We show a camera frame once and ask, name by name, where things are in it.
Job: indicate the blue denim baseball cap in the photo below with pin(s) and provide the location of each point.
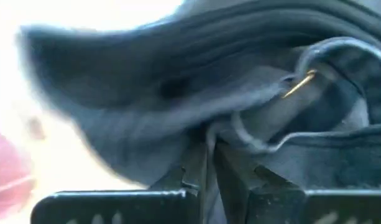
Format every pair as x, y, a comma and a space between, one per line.
165, 93

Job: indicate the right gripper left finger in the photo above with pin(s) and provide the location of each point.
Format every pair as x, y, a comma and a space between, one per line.
122, 207

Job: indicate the maroon baseball cap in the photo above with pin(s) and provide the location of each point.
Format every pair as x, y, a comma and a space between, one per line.
8, 177

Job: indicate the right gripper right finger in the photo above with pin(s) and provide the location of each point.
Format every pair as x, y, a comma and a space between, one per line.
286, 205

